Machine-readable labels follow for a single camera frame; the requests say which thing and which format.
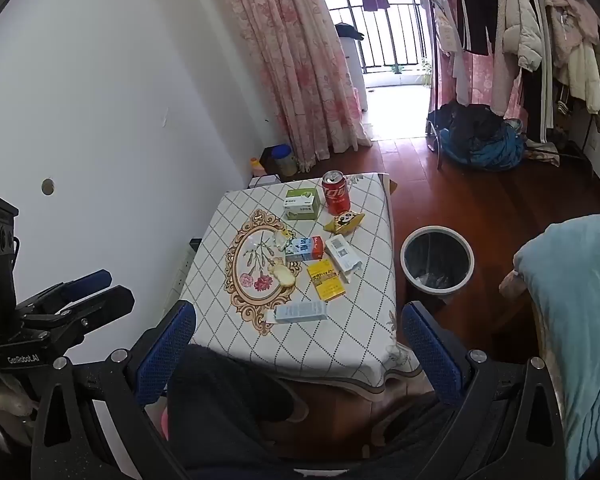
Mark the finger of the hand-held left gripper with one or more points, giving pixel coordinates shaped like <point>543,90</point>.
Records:
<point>87,282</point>
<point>105,305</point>

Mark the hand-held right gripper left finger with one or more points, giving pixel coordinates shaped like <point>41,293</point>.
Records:
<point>164,355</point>

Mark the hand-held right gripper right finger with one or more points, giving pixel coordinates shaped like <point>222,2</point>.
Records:
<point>432,355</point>

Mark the white round trash bin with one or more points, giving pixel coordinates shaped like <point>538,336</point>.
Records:
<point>437,260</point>

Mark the yellow box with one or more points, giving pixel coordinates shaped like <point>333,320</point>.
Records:
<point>326,281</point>

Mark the white barcode box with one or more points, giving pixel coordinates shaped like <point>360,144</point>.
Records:
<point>342,255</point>

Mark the yellow snack piece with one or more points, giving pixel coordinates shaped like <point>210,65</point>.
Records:
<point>283,274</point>

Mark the panda print snack packet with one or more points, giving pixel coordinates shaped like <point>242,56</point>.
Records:
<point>345,221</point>

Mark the small clear plastic cup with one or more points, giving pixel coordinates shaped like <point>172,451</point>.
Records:
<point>281,239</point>

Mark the blue and red carton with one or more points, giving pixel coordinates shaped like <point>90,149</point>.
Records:
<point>304,249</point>

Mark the red soda can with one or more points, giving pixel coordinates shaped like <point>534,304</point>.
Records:
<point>336,195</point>

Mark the white power strip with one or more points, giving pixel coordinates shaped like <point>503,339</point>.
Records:
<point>182,270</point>

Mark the pink quilt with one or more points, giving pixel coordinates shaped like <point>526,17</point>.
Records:
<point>512,287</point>

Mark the white and blue tube box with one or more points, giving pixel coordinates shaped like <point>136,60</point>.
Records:
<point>300,312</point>

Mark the light blue blanket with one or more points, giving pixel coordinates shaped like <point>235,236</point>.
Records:
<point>575,310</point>

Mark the green and white box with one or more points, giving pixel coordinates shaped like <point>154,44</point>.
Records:
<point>302,204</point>

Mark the orange bottle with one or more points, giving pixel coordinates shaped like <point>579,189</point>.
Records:
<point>256,166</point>

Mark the blue and black clothes pile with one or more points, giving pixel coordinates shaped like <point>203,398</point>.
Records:
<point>480,140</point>

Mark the jar with blue lid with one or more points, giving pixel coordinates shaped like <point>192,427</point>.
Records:
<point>285,160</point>

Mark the black clothes rack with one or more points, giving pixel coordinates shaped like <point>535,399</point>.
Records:
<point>436,125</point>

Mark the patterned cloth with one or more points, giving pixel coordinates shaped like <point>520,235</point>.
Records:
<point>542,152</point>

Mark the pink floral curtain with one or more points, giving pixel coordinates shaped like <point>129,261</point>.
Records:
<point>295,60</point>
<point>480,75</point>

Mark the white appliance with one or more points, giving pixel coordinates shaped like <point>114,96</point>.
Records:
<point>354,70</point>

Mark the black balcony railing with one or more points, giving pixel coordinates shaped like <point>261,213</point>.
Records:
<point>380,35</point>

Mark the dark cloth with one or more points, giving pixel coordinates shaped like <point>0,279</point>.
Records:
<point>349,31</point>

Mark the row of hanging clothes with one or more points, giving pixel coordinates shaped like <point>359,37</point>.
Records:
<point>525,25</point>

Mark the grey round wall cap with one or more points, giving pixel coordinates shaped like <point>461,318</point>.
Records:
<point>47,186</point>

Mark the white wall socket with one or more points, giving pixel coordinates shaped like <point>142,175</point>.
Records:
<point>592,146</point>

